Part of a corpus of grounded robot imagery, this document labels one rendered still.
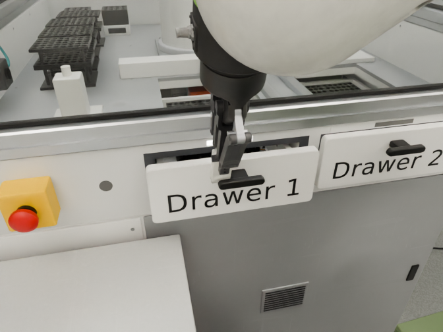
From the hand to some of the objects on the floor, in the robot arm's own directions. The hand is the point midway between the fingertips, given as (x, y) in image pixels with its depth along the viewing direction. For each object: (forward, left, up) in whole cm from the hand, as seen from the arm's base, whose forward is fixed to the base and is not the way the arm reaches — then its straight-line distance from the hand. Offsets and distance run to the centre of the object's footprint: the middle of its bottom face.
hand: (221, 166), depth 54 cm
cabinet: (+56, -6, -93) cm, 109 cm away
